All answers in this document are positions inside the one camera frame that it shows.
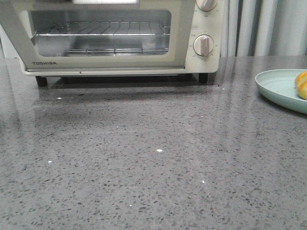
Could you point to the grey pleated curtain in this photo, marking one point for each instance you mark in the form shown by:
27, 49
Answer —
264, 28

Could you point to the beige oven knob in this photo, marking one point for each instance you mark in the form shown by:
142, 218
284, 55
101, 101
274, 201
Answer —
206, 5
203, 46

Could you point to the lower beige oven knob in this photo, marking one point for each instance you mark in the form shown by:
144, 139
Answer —
203, 46

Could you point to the light green plate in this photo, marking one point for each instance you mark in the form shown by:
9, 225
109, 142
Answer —
278, 86

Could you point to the white Toshiba toaster oven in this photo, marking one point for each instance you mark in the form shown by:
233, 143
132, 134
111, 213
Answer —
204, 64

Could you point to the upper beige oven knob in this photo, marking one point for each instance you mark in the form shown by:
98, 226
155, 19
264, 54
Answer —
206, 5

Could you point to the golden croissant bread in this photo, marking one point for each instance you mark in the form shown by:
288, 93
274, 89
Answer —
301, 85

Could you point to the metal wire oven rack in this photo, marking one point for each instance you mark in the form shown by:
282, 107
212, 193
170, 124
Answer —
103, 39

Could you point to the glass oven door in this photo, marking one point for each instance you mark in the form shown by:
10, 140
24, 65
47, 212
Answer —
103, 62

